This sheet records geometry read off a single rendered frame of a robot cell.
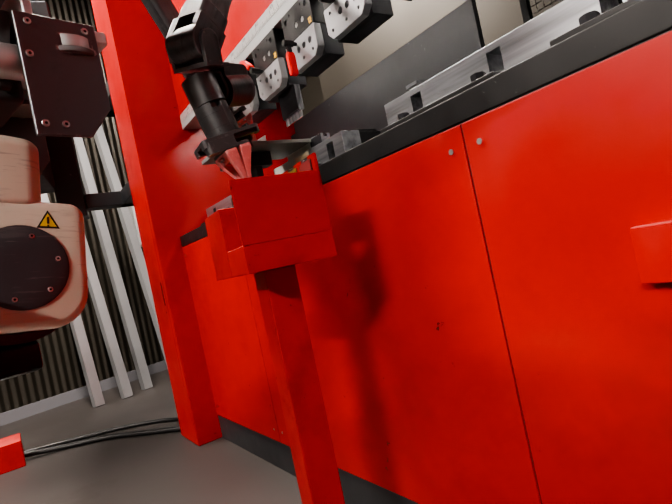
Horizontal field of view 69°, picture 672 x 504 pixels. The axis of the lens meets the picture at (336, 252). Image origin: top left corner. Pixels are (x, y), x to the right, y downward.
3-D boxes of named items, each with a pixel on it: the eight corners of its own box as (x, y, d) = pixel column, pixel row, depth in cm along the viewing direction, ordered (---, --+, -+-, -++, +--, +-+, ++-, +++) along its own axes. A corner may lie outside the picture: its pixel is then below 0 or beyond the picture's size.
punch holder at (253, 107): (236, 124, 170) (227, 78, 170) (258, 123, 175) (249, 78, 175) (254, 108, 158) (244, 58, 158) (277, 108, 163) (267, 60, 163)
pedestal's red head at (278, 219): (217, 280, 94) (197, 188, 94) (292, 264, 101) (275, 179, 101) (248, 274, 76) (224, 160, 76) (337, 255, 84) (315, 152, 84)
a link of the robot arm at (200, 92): (171, 82, 80) (191, 64, 77) (202, 80, 86) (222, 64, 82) (190, 122, 81) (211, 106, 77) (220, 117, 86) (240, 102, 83)
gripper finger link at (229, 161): (282, 177, 82) (257, 125, 81) (244, 192, 79) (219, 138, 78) (268, 187, 88) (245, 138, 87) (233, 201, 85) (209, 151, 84)
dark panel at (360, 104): (311, 210, 242) (293, 123, 242) (315, 210, 243) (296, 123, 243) (501, 139, 149) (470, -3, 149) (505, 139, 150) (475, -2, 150)
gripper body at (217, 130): (262, 132, 82) (243, 90, 81) (206, 151, 77) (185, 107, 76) (250, 144, 87) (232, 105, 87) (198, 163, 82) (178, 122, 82)
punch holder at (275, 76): (261, 103, 154) (250, 51, 154) (284, 103, 158) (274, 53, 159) (283, 83, 141) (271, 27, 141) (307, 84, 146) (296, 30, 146)
